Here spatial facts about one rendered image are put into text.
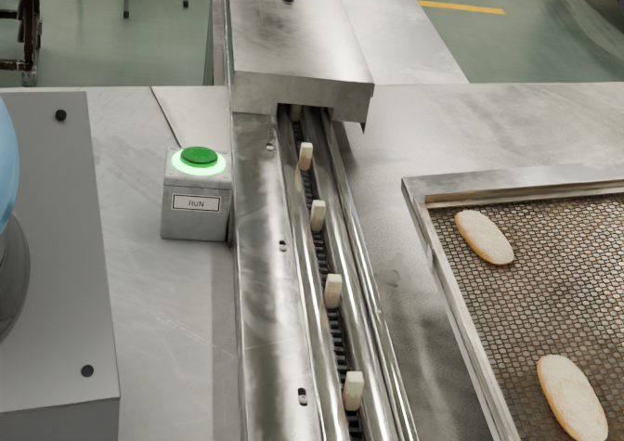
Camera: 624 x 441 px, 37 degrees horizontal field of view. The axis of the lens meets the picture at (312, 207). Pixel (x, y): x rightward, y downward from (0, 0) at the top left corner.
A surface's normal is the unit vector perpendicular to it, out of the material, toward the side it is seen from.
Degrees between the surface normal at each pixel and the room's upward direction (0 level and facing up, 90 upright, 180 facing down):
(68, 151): 40
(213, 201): 90
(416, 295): 0
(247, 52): 0
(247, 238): 0
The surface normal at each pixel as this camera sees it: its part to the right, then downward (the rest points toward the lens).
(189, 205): 0.10, 0.50
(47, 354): 0.33, -0.33
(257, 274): 0.14, -0.86
